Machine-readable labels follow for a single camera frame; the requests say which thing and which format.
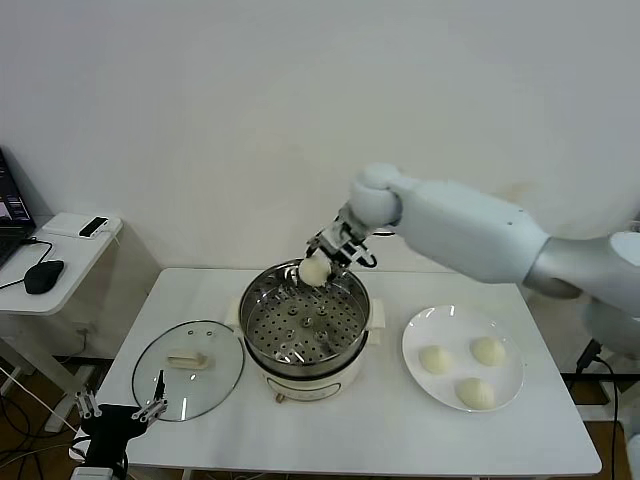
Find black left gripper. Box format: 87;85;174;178
73;369;169;470

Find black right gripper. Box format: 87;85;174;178
305;213;372;287

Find white steamed baozi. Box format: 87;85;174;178
418;344;454;376
470;335;507;366
456;377;496;410
298;255;333;287

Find glass lid with cream handle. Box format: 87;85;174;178
132;319;246;422

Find stainless steel steamer basket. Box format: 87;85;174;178
238;259;373;369

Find cream electric cooker pot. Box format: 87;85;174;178
225;294;389;404

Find white side table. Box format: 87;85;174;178
0;212;161;434

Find black computer mouse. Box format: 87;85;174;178
24;259;66;295

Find white round plate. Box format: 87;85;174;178
401;304;526;414

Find small black and white device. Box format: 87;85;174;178
78;216;111;239

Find flat white box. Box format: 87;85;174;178
40;212;124;241

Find black laptop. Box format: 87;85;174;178
0;145;39;269

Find black stand foot bar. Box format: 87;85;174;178
562;372;640;387

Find white shelf stand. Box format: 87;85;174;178
579;394;640;426

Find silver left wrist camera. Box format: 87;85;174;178
71;466;115;480

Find black mouse cable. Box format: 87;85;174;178
18;237;56;264

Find black power adapter with cable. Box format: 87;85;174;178
574;338;624;441

